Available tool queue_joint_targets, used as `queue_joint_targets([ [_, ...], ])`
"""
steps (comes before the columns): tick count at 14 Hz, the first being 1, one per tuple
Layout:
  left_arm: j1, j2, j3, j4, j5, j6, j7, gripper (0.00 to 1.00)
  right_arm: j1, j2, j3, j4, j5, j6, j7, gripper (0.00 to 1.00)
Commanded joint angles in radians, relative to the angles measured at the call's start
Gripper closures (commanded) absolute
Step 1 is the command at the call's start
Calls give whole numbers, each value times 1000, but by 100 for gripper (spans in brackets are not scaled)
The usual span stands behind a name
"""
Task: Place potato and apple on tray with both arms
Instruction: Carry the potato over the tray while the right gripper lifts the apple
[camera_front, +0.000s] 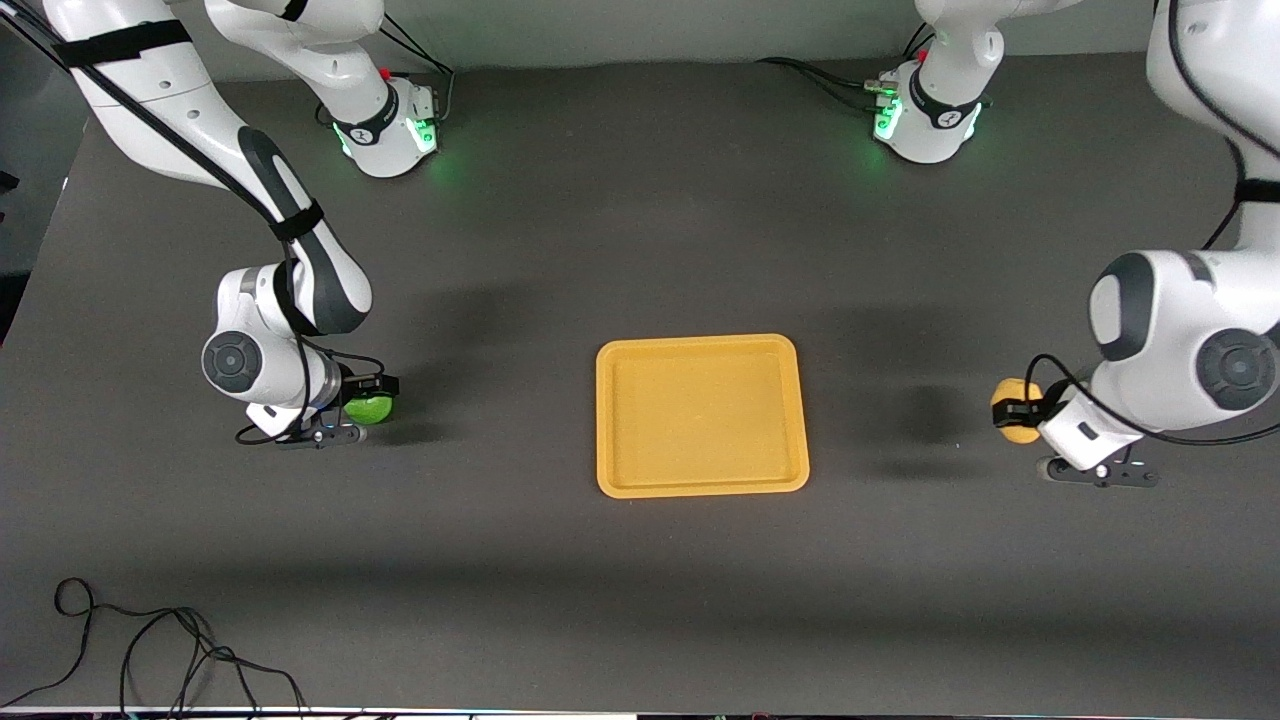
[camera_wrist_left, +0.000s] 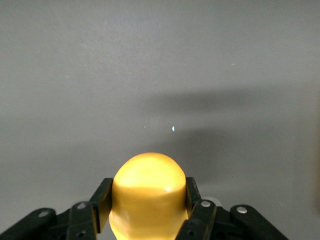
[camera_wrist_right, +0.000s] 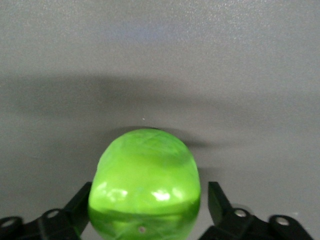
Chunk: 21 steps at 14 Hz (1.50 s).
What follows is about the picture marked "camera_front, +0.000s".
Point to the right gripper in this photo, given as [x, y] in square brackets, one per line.
[358, 386]

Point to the yellow potato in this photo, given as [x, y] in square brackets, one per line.
[1012, 388]

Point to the dark grey table mat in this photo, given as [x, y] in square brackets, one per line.
[900, 600]

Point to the green apple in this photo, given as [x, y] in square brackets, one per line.
[372, 410]

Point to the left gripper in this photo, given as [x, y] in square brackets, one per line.
[1028, 410]

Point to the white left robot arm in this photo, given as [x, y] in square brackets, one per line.
[1180, 320]

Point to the orange plastic tray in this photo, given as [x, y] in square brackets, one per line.
[700, 415]

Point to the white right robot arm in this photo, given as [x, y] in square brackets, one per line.
[150, 100]

